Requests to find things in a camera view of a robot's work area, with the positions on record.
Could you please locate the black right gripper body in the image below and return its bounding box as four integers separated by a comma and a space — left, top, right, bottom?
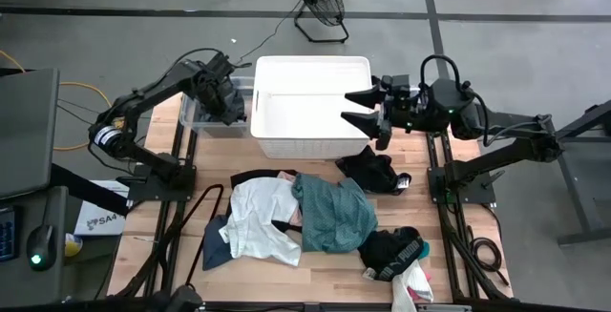
372, 73, 431, 151

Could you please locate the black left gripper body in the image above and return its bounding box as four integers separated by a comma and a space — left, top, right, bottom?
195, 52, 242, 113

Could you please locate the pink cloth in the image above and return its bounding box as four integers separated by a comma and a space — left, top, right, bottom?
278, 170, 304, 228

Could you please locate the white garment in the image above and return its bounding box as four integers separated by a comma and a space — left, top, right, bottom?
218, 177, 303, 268

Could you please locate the green floral print shirt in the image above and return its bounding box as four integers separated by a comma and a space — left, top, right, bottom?
291, 172, 379, 255

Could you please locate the dark navy garment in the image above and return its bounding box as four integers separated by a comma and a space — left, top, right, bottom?
201, 214, 236, 272

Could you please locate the clear plastic bin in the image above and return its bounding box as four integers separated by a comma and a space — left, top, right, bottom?
179, 76, 254, 138

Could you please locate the black garment with label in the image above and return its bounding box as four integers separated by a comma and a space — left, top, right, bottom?
335, 144, 412, 197

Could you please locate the white perforated laundry basket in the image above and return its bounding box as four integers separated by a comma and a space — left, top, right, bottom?
250, 54, 374, 160

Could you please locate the black Puma underwear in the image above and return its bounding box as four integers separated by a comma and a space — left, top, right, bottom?
357, 225, 426, 283

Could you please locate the white pink sock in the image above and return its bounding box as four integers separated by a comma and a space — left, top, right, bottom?
390, 259, 435, 312

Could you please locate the black desk leg bar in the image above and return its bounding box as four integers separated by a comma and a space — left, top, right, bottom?
50, 162, 133, 218

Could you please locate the white printed cardboard box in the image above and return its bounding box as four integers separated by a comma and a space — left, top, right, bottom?
74, 179, 131, 237

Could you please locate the small yellow object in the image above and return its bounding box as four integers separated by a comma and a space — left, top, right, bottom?
64, 233, 84, 259

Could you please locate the black computer mouse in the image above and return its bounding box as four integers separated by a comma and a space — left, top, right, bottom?
26, 224, 56, 272

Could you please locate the black backlit keyboard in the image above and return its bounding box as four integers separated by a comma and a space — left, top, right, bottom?
0, 205, 18, 261

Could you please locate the dark grey desk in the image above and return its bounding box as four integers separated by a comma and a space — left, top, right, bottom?
0, 185, 69, 306

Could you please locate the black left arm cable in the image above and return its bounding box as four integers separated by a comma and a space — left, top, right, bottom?
159, 47, 252, 77

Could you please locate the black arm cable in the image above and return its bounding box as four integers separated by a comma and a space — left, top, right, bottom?
419, 53, 553, 147
159, 47, 252, 77

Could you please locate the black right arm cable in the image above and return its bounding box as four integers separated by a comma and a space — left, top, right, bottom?
419, 53, 553, 147

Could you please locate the thin dark cable loop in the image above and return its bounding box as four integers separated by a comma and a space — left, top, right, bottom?
184, 183, 225, 287

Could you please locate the thin black fan cable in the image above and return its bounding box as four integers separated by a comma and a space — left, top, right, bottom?
237, 0, 305, 65

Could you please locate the black aluminium frame rail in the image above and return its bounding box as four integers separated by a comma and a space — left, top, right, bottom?
426, 130, 515, 302
114, 125, 200, 299

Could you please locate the yellow cable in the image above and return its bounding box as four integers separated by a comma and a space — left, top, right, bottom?
0, 49, 114, 152

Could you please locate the coiled black cable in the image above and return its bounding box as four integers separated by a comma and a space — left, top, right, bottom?
469, 225, 510, 287

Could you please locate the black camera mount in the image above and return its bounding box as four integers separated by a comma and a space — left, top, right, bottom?
152, 285, 204, 312

